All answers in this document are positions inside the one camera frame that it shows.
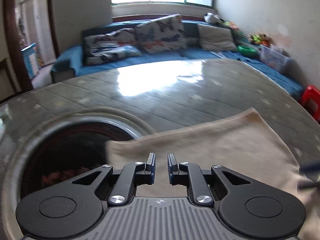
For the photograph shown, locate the green plastic bowl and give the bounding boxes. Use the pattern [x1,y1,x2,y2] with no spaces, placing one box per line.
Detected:
[237,45,258,57]

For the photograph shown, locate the butterfly print pillow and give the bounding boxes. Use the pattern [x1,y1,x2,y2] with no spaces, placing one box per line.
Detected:
[135,14,187,54]
[84,28,143,66]

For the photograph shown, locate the grey plain cushion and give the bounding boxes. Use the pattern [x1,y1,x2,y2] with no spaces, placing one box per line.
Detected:
[197,24,237,51]

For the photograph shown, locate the left butterfly print pillow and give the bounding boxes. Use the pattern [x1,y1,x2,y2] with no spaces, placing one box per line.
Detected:
[84,28,143,66]

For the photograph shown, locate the round black induction cooktop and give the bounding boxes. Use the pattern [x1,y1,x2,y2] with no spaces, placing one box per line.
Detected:
[20,121,137,199]

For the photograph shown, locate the clear plastic storage box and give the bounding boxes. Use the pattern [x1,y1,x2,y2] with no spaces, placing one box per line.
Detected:
[260,46,293,74]

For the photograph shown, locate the dark wooden door frame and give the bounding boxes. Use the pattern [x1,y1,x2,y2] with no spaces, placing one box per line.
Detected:
[3,0,60,93]

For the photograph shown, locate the red plastic stool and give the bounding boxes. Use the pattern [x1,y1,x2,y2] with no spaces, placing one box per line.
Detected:
[300,85,320,122]

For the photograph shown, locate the panda plush toy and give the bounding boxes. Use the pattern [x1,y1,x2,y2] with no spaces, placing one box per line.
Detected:
[204,12,223,24]

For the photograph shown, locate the blue sofa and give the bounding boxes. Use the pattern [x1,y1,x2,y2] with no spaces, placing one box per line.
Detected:
[50,20,305,101]

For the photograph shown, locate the right butterfly print pillow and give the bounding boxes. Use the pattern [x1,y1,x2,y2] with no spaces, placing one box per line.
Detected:
[135,14,187,54]

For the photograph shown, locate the beige cloth garment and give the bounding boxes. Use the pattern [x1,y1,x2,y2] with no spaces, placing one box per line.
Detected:
[106,108,319,239]

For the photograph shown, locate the colourful plush toys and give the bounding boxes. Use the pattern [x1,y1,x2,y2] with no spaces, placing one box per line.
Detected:
[248,33,271,47]

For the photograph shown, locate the blue white cardboard box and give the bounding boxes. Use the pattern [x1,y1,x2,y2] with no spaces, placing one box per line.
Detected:
[21,43,40,80]

